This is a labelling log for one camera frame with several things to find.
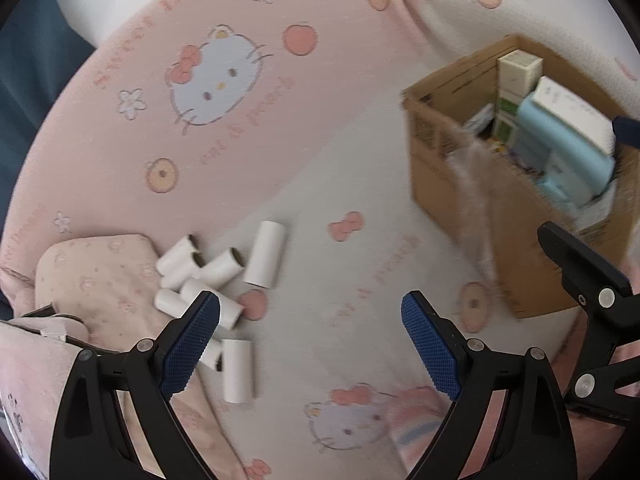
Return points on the white flat packet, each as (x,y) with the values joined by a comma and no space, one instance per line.
(575,107)

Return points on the green and white carton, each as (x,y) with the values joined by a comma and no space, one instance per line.
(507,106)
(502,130)

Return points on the white soft pack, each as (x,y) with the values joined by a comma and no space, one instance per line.
(597,210)

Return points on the cream printed pillow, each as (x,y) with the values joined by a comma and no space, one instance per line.
(95,280)

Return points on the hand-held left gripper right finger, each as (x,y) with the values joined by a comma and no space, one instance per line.
(430,345)

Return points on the clear plastic wrap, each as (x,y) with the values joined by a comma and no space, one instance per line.
(472,200)

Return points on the dark teal cloth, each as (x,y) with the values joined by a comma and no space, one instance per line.
(30,90)

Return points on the small light blue packet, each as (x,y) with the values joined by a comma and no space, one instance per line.
(552,191)

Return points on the tall white carton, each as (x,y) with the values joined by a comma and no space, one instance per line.
(520,72)

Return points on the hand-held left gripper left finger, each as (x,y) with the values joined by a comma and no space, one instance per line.
(192,345)

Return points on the pink printed cloth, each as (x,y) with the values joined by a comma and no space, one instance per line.
(30,390)

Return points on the printed pink bedsheet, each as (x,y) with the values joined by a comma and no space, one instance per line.
(300,110)

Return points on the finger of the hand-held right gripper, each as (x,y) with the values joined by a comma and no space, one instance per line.
(590,270)
(627,132)

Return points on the pile of white tubes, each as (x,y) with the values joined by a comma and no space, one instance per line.
(220,305)

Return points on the brown cardboard box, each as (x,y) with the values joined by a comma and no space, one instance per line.
(475,240)

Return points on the large light blue packet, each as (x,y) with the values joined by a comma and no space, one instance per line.
(560,152)

